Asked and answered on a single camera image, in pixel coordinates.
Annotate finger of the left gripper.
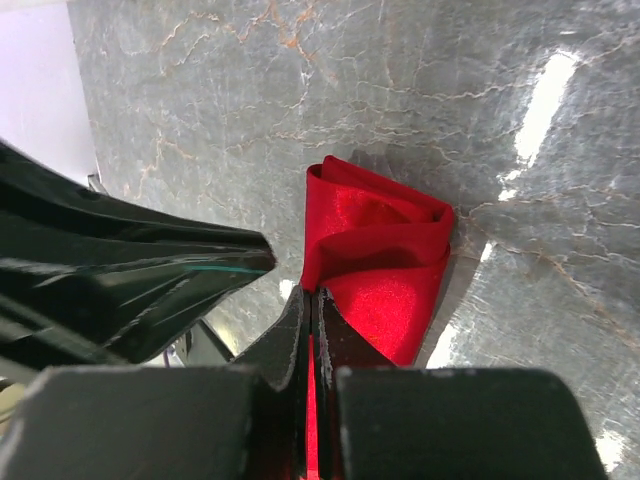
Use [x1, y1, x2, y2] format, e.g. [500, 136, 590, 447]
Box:
[1, 145, 276, 370]

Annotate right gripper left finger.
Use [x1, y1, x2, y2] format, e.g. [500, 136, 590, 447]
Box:
[1, 288, 306, 479]

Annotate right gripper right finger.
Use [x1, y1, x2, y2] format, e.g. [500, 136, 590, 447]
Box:
[310, 290, 606, 479]

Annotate red cloth napkin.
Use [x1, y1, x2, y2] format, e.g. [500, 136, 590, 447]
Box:
[299, 154, 455, 480]

